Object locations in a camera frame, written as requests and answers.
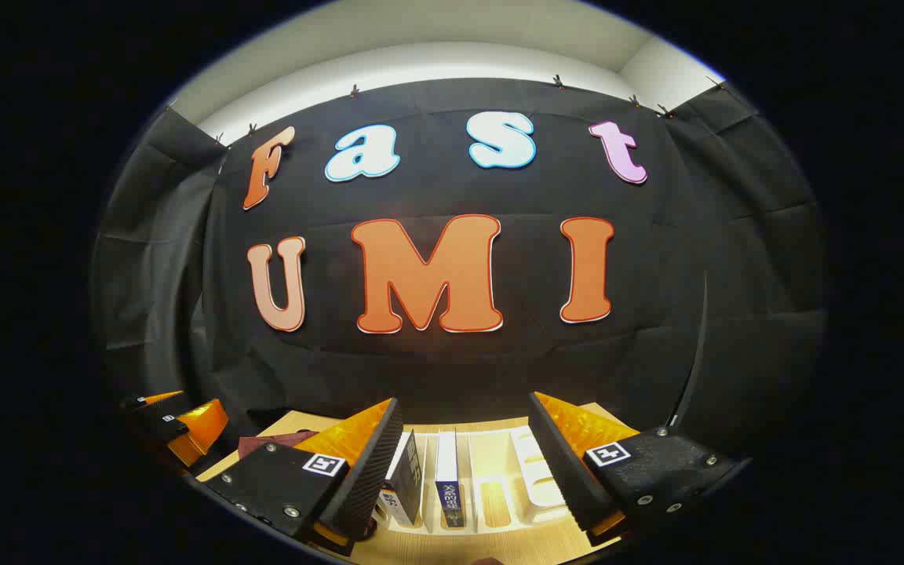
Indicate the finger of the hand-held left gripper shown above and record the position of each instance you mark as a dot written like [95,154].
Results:
[150,402]
[201,428]

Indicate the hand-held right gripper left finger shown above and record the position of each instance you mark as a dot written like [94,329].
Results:
[369,471]

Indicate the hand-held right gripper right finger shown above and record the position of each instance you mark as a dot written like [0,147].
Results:
[570,471]

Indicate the white portrait cover book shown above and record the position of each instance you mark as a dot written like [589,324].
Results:
[409,482]

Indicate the maroon fabric schoolbag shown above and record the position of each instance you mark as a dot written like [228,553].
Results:
[271,442]

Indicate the white plastic bookshelf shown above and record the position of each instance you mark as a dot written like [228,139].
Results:
[491,471]

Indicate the blue cover book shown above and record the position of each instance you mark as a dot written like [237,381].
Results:
[448,471]

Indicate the black backdrop cloth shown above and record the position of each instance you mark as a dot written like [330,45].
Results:
[499,369]

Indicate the thin black pole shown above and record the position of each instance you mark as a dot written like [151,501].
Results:
[701,337]

